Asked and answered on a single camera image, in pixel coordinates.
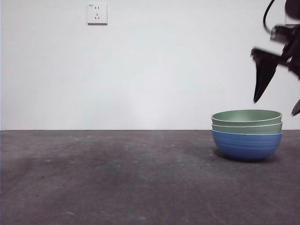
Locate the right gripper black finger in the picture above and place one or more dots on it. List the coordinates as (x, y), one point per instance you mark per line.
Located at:
(297, 109)
(263, 79)

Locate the green ribbed bowl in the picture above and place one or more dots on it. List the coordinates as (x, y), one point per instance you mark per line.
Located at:
(246, 130)
(246, 116)

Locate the blue ribbed bowl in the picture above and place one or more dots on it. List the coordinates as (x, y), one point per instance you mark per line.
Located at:
(247, 147)

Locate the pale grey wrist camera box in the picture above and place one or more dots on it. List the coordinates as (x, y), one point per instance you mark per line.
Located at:
(277, 34)

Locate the white wall socket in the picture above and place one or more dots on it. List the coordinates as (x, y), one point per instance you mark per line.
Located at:
(97, 14)

